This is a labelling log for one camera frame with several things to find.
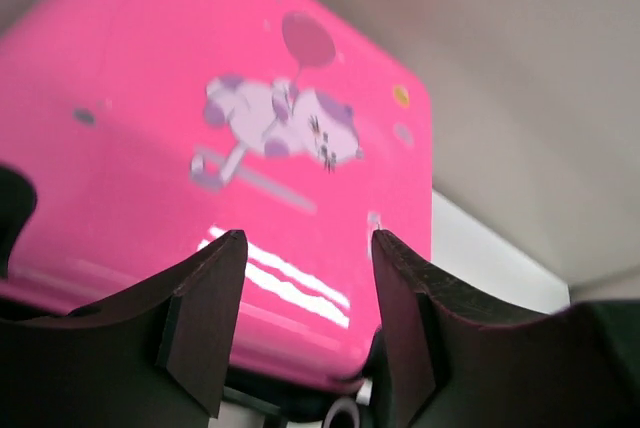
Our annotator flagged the pink hard-shell suitcase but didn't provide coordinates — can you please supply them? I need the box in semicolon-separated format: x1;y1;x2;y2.
0;0;434;428

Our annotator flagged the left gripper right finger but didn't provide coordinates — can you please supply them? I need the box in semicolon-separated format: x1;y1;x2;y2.
371;230;639;427

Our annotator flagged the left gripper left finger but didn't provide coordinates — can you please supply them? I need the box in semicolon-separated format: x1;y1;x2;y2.
1;230;248;427

